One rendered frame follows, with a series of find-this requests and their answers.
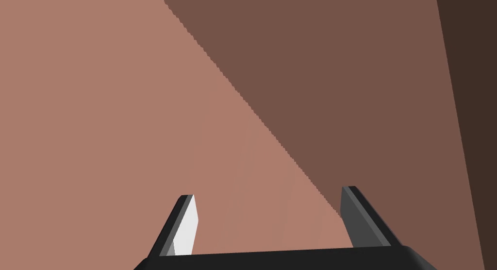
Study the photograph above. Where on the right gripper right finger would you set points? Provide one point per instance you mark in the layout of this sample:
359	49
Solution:
363	226

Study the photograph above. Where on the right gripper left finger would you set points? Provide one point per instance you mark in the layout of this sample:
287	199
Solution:
181	230

